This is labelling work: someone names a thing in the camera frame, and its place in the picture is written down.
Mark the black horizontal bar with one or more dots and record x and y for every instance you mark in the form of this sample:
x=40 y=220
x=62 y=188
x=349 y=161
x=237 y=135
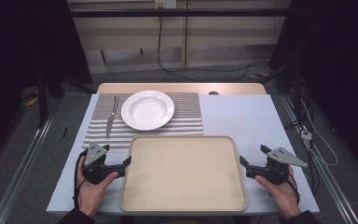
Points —
x=180 y=12

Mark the white table cover sheet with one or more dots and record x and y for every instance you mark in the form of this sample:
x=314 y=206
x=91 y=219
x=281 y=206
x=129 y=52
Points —
x=245 y=118

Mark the person's right hand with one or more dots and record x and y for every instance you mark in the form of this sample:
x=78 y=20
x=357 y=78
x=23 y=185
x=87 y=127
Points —
x=281 y=196

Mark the wooden vertical post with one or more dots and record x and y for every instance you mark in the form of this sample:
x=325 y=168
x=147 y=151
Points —
x=185 y=34

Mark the small black pen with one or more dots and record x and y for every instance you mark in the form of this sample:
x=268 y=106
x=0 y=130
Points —
x=65 y=132

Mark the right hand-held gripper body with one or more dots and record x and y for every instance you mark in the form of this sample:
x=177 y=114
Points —
x=276 y=171

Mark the person's left hand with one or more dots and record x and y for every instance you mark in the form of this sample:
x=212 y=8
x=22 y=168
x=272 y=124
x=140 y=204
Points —
x=91 y=194

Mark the white deep plate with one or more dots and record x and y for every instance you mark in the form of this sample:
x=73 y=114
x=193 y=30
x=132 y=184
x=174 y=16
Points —
x=147 y=110

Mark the grey striped placemat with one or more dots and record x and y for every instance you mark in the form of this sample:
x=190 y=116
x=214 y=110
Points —
x=183 y=124

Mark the beige rectangular tray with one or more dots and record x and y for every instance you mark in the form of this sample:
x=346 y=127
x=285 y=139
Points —
x=183 y=174

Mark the white wall outlet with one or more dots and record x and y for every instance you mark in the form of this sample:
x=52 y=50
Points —
x=165 y=3

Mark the white power adapter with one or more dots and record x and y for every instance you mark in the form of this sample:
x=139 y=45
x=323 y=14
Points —
x=306 y=135

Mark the black curtain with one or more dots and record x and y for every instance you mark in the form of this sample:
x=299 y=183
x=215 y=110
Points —
x=28 y=40
x=338 y=46

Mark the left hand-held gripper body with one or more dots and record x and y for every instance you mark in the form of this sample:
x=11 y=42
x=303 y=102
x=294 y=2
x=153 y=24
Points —
x=94 y=169

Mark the small black round object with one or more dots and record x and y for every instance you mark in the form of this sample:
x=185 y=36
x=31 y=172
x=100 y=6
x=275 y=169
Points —
x=213 y=92

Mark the metal floor rail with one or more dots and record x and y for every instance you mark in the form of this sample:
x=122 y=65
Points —
x=332 y=186
x=21 y=165

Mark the silver table knife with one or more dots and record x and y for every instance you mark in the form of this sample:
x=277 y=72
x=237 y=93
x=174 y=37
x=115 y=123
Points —
x=110 y=119

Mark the black metal stand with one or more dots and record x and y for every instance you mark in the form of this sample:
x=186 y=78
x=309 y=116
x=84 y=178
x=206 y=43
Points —
x=42 y=99
x=297 y=96

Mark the yellow floor tape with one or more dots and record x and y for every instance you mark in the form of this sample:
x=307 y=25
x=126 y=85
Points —
x=259 y=75
x=32 y=101

